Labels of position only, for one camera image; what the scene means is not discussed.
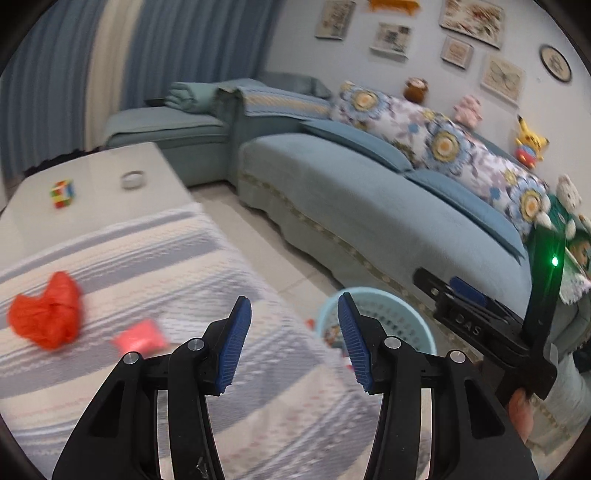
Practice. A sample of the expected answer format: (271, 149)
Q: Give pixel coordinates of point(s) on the rubik's cube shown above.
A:
(62, 193)

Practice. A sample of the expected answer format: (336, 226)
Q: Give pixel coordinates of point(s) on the blue sectional sofa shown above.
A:
(352, 201)

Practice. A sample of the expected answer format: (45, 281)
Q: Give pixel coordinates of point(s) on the white teddy bear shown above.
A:
(560, 210)

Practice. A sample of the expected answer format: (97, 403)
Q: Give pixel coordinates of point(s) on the floral cushion right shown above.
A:
(521, 196)

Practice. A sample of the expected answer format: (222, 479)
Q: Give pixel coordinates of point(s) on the person's right hand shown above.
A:
(521, 414)

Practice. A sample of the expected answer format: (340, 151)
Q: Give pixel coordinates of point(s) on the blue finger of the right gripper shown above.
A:
(468, 292)

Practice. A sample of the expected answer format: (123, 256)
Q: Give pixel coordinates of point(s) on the brown monkey plush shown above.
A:
(416, 90)

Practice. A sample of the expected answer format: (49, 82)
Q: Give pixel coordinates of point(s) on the white coffee table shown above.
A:
(30, 223)

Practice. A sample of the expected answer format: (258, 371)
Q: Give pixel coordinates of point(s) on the pink pig plush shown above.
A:
(468, 112)

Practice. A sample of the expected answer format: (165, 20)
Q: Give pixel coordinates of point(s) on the pikachu plush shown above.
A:
(529, 145)

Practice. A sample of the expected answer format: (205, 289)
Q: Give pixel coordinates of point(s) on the orange wall shelf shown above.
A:
(409, 7)

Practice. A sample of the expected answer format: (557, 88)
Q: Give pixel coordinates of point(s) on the floral cushion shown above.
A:
(395, 120)
(521, 196)

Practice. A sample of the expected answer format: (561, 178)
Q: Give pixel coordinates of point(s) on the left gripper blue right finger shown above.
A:
(350, 322)

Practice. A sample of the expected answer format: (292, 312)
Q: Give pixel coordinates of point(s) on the floral cushion left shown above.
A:
(395, 120)

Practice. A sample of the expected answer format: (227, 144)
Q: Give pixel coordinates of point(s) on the glass ashtray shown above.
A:
(132, 180)

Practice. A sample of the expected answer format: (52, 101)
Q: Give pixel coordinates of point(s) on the flower painting frame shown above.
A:
(479, 20)

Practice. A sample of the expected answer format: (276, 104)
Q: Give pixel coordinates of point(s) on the striped woven tablecloth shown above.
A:
(293, 410)

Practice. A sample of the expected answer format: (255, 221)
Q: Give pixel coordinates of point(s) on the blue window curtains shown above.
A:
(83, 61)

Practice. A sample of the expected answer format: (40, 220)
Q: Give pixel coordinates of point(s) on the light blue trash basket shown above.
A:
(397, 317)

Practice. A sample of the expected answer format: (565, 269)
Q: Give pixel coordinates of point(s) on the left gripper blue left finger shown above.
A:
(230, 343)

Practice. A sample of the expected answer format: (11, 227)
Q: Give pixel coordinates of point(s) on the orange paper cup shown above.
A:
(333, 337)

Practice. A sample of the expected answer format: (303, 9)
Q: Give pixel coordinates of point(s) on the pink wrapper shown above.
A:
(144, 337)

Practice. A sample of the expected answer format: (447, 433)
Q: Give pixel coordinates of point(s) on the orange plastic bag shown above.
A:
(52, 319)

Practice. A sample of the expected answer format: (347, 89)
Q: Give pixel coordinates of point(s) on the butterfly picture frame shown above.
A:
(503, 79)

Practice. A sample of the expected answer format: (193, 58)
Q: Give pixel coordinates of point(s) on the folded blue blanket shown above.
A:
(191, 97)

